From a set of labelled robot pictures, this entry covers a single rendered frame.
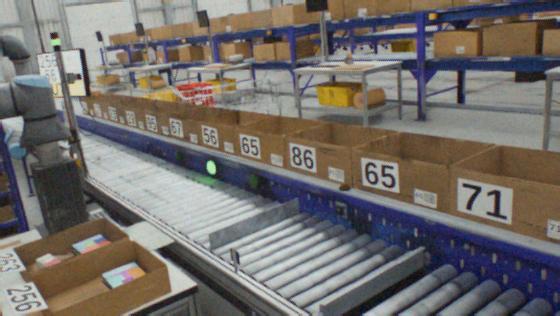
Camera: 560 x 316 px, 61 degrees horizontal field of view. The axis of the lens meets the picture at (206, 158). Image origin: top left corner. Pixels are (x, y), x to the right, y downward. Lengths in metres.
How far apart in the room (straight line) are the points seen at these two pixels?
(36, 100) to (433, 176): 1.57
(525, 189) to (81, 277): 1.42
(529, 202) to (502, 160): 0.36
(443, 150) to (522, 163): 0.28
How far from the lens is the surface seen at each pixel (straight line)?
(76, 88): 3.14
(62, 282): 1.76
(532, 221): 1.59
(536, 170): 1.87
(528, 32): 6.19
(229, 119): 2.91
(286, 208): 2.04
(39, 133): 2.14
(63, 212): 2.23
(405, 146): 2.09
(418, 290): 1.56
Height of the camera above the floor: 1.57
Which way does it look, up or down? 16 degrees down
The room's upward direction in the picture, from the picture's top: 8 degrees counter-clockwise
